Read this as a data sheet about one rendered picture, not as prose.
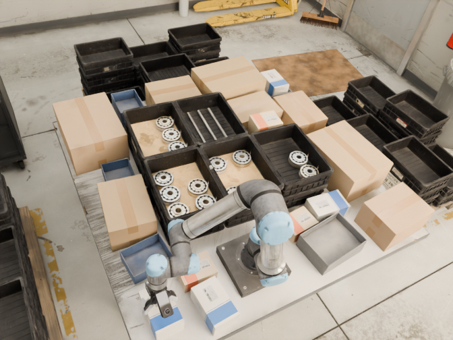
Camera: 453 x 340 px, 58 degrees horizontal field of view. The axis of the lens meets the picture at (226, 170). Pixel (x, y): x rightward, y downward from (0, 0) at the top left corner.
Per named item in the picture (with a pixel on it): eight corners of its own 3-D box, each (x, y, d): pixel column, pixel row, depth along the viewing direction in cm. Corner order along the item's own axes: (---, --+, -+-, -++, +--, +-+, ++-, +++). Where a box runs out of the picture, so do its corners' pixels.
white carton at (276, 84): (286, 95, 287) (289, 84, 281) (272, 98, 283) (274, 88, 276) (272, 79, 299) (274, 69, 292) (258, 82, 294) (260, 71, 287)
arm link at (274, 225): (278, 254, 180) (283, 185, 137) (289, 286, 172) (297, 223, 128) (253, 261, 180) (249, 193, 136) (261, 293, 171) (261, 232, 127)
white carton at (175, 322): (183, 329, 170) (184, 320, 163) (157, 343, 165) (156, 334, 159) (165, 289, 181) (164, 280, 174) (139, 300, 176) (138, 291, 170)
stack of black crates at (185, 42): (205, 64, 403) (207, 21, 370) (218, 81, 386) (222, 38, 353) (167, 72, 387) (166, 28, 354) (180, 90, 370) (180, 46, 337)
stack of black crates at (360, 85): (389, 131, 359) (406, 101, 334) (364, 140, 348) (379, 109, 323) (360, 104, 382) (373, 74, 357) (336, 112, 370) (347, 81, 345)
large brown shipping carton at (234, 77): (238, 79, 295) (242, 55, 280) (261, 103, 279) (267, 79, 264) (190, 93, 279) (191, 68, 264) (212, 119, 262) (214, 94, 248)
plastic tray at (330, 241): (335, 217, 211) (338, 211, 208) (364, 245, 201) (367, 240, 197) (297, 240, 199) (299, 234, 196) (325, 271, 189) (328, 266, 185)
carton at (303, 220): (300, 214, 217) (303, 205, 211) (315, 230, 211) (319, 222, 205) (277, 226, 210) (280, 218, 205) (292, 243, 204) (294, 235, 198)
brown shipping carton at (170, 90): (188, 94, 277) (189, 75, 266) (200, 114, 265) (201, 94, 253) (145, 103, 267) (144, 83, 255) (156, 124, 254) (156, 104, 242)
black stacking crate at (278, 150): (328, 185, 218) (334, 171, 209) (281, 200, 208) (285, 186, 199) (291, 137, 241) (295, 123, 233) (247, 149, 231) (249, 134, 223)
